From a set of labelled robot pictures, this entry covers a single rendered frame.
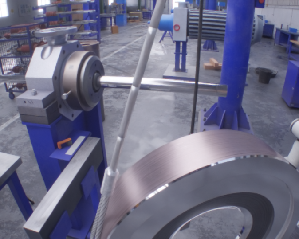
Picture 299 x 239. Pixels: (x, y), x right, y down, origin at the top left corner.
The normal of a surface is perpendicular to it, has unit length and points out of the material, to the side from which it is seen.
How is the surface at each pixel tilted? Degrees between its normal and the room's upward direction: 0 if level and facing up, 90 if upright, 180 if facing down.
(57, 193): 0
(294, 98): 90
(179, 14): 90
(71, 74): 59
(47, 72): 45
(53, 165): 90
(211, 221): 0
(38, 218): 0
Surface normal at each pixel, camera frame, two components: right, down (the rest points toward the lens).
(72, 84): -0.19, 0.27
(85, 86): 0.69, 0.26
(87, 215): 0.00, -0.88
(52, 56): -0.14, -0.29
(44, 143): -0.19, 0.47
